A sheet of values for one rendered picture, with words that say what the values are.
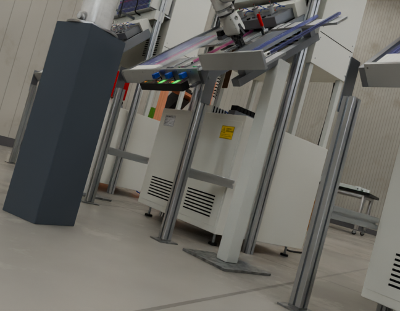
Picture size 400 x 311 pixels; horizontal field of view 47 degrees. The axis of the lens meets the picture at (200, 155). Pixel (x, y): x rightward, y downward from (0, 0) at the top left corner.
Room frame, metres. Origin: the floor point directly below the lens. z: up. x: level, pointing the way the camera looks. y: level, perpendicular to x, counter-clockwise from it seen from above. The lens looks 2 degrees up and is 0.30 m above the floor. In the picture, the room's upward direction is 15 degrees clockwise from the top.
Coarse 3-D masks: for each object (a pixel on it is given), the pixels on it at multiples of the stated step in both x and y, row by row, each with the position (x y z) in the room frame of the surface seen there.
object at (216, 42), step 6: (216, 30) 2.70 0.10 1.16; (258, 30) 2.30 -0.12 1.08; (270, 30) 2.20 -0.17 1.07; (246, 36) 2.26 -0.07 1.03; (258, 36) 2.17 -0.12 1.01; (210, 42) 2.43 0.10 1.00; (216, 42) 2.38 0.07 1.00; (222, 42) 2.33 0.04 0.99; (234, 42) 2.23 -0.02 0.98; (246, 42) 2.16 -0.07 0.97
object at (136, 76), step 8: (128, 72) 2.38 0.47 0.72; (136, 72) 2.31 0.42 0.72; (144, 72) 2.25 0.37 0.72; (152, 72) 2.19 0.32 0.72; (160, 72) 2.14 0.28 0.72; (176, 72) 2.04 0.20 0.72; (192, 72) 1.95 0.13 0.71; (128, 80) 2.43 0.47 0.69; (136, 80) 2.36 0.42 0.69; (192, 80) 1.98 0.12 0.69; (200, 80) 1.93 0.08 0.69
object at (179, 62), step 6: (174, 60) 2.31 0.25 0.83; (180, 60) 2.26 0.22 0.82; (186, 60) 2.21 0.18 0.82; (198, 60) 2.12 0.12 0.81; (168, 66) 2.24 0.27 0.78; (174, 66) 2.18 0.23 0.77; (180, 66) 2.15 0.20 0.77; (186, 66) 2.09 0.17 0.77; (192, 66) 2.07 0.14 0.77; (198, 66) 1.99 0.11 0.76
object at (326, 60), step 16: (320, 0) 2.33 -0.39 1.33; (336, 0) 2.34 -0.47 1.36; (352, 0) 2.42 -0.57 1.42; (320, 16) 2.31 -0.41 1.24; (352, 16) 2.44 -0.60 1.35; (320, 32) 2.31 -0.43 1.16; (336, 32) 2.38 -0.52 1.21; (352, 32) 2.46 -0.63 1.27; (272, 48) 2.53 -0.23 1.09; (320, 48) 2.33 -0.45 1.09; (336, 48) 2.40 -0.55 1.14; (352, 48) 2.49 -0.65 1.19; (304, 64) 2.37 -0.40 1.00; (320, 64) 2.35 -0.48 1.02; (336, 64) 2.42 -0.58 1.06; (256, 80) 2.99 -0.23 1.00; (304, 80) 2.32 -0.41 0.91; (320, 80) 2.59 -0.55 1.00; (336, 80) 2.50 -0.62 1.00; (304, 96) 2.33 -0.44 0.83; (336, 96) 2.48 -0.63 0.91; (288, 128) 2.33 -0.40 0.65; (320, 144) 2.49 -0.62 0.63
